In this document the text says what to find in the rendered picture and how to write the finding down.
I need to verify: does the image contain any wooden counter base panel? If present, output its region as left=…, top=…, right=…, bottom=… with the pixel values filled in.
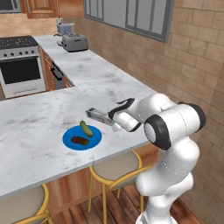
left=45, top=143, right=160, bottom=217

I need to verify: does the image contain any grey framed window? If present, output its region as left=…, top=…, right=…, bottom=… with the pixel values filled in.
left=83, top=0, right=176, bottom=44

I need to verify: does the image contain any wooden base cabinet run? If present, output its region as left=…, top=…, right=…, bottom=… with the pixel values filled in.
left=38, top=45, right=75, bottom=92

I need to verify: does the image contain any dishwasher with black handle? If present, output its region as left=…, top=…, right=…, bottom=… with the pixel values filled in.
left=50, top=61, right=67, bottom=90

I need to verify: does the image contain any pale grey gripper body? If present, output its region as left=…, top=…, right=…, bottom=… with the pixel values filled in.
left=85, top=107, right=116, bottom=127

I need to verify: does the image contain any brown sweet potato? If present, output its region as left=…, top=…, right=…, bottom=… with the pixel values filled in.
left=71, top=136, right=90, bottom=146

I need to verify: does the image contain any silver toaster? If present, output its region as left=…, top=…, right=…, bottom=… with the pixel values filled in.
left=61, top=32, right=89, bottom=53

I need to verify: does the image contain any blue round plate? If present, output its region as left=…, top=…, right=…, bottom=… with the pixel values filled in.
left=62, top=124, right=103, bottom=151

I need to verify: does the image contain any silver stove with oven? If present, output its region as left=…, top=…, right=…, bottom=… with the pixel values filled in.
left=0, top=35, right=48, bottom=100

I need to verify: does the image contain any green cucumber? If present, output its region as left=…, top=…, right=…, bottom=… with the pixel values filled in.
left=79, top=120, right=94, bottom=138

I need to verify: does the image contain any silver microwave oven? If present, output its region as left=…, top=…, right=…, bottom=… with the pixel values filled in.
left=0, top=0, right=22, bottom=14

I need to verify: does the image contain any wooden wall cabinet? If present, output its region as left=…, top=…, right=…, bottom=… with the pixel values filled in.
left=19, top=0, right=86, bottom=19

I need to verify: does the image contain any white and blue countertop appliance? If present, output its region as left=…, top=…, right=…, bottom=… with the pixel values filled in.
left=53, top=17, right=76, bottom=47

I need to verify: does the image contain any yellow stool with beige seat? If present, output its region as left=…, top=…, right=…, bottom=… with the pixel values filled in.
left=0, top=183, right=54, bottom=224
left=87, top=150, right=153, bottom=224

